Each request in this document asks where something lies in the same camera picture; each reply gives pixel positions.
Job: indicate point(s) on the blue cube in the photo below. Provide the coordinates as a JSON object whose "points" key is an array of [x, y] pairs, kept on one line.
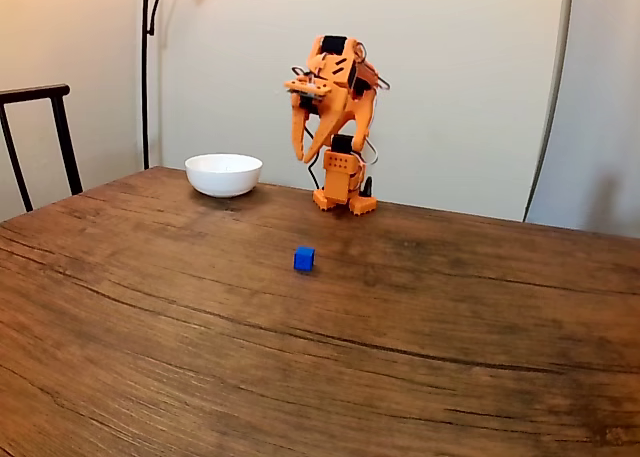
{"points": [[304, 259]]}

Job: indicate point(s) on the white bowl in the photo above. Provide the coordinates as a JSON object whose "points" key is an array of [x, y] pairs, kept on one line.
{"points": [[223, 176]]}

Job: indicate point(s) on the black floor lamp pole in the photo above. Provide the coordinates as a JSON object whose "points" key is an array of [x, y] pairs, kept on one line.
{"points": [[145, 77]]}

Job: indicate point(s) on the black wooden chair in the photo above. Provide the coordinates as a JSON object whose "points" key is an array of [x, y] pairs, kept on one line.
{"points": [[61, 127]]}

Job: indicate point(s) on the orange gripper camera mount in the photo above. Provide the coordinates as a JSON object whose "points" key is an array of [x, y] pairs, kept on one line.
{"points": [[305, 86]]}

